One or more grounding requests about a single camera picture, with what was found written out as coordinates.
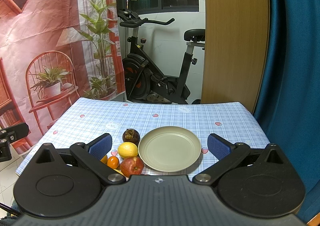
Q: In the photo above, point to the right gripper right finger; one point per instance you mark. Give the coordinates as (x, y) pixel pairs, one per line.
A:
(229, 157)

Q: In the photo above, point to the beige round plate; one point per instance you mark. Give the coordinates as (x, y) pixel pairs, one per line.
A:
(169, 149)

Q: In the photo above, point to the red apple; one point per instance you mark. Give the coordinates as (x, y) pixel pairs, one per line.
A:
(131, 166)

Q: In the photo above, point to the black exercise bike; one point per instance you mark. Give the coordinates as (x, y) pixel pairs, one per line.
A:
(144, 81)

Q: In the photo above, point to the small orange kumquat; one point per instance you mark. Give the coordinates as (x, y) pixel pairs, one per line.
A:
(113, 162)

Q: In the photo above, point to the wooden door panel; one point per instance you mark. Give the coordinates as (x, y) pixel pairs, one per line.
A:
(237, 33)

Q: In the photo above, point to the printed fabric backdrop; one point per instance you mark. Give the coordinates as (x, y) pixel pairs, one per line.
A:
(54, 52)

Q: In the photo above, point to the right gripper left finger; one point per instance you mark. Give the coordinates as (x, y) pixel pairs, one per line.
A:
(89, 157)

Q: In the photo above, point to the yellow lemon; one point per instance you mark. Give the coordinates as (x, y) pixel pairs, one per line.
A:
(127, 149)

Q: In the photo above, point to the blue plaid tablecloth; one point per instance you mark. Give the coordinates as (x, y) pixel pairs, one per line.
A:
(87, 119)

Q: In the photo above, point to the dark purple mangosteen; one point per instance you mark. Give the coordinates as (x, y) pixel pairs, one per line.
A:
(132, 136)

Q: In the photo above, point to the teal curtain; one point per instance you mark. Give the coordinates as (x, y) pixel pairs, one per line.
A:
(288, 104)

